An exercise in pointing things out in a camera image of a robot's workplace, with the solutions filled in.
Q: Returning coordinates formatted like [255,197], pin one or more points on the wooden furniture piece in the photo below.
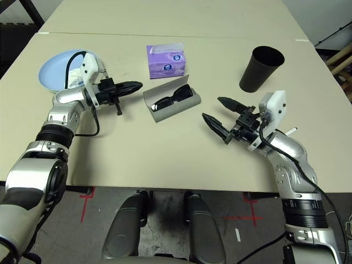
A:
[342,60]

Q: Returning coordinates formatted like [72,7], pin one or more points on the black table foot bar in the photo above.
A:
[262,195]
[78,189]

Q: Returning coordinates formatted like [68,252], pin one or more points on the white tissue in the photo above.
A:
[74,79]

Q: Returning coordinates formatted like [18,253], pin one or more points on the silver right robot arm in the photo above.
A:
[288,148]

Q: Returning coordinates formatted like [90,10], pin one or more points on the purple tissue pack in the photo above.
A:
[165,68]

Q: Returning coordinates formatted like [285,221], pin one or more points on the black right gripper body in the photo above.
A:
[247,129]

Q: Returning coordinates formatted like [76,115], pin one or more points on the black sunglasses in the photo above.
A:
[182,93]

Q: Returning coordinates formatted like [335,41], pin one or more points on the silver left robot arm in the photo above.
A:
[33,170]

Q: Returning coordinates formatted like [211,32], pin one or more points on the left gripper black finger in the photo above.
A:
[126,92]
[127,85]

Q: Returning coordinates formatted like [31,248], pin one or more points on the blue plastic plate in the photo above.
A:
[52,71]

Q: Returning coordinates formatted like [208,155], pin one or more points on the grey robot left leg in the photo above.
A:
[121,233]

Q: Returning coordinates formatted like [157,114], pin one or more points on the black foam floor mat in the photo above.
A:
[13,41]

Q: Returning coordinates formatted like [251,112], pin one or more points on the grey glasses case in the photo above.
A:
[178,110]

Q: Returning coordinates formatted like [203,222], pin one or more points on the grey robot right leg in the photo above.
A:
[204,233]

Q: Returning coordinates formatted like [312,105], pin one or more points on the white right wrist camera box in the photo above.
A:
[275,107]

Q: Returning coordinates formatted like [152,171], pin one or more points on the white tape piece on table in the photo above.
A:
[43,33]
[302,40]

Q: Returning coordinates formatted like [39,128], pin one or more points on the white marker pen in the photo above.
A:
[291,132]

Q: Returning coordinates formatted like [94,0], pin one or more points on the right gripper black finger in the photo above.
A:
[233,105]
[217,127]

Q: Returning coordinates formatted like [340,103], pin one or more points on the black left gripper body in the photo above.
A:
[107,92]

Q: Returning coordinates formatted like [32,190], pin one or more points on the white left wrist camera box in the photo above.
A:
[89,66]

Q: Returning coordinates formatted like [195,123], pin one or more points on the grey robot leg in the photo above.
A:
[204,233]
[121,233]

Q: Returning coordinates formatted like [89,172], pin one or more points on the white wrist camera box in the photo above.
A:
[275,107]
[89,66]

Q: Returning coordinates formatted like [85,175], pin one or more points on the yellow-edged side table black frame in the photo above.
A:
[30,12]

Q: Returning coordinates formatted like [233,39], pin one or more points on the black plastic cup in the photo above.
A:
[253,77]

